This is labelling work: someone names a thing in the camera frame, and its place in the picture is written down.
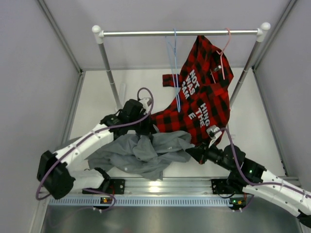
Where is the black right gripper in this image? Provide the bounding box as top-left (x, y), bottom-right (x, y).
top-left (185, 137), bottom-right (234, 171)

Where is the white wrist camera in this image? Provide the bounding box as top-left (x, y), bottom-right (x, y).
top-left (138, 97), bottom-right (153, 113)
top-left (207, 125), bottom-right (222, 148)

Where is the red black plaid shirt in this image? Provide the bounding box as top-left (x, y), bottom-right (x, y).
top-left (151, 35), bottom-right (234, 145)

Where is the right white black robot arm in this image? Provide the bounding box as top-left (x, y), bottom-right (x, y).
top-left (186, 144), bottom-right (311, 228)

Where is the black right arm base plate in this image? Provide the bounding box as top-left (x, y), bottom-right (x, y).
top-left (211, 179), bottom-right (243, 195)

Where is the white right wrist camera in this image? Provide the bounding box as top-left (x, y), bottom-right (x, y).
top-left (207, 125), bottom-right (222, 148)

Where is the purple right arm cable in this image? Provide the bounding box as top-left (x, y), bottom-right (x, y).
top-left (208, 127), bottom-right (311, 212)

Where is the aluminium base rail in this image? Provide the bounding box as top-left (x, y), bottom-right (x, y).
top-left (54, 176), bottom-right (304, 198)

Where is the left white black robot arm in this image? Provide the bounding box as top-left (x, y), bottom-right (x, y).
top-left (37, 98), bottom-right (154, 200)

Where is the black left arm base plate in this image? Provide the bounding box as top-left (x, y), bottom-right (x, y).
top-left (104, 179), bottom-right (125, 195)

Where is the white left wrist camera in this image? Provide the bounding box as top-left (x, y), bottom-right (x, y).
top-left (138, 97), bottom-right (153, 113)

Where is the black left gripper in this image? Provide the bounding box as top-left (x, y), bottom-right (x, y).
top-left (128, 111), bottom-right (156, 135)

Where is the grey button shirt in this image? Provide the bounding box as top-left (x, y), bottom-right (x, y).
top-left (87, 131), bottom-right (194, 181)

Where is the blue wire hanger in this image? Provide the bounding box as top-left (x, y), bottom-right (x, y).
top-left (165, 29), bottom-right (181, 113)

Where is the slotted grey cable duct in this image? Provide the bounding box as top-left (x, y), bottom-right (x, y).
top-left (49, 196), bottom-right (233, 207)

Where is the silver clothes rack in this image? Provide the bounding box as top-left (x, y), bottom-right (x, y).
top-left (91, 21), bottom-right (272, 139)

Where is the pink wire hanger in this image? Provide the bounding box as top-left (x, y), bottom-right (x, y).
top-left (210, 28), bottom-right (231, 83)

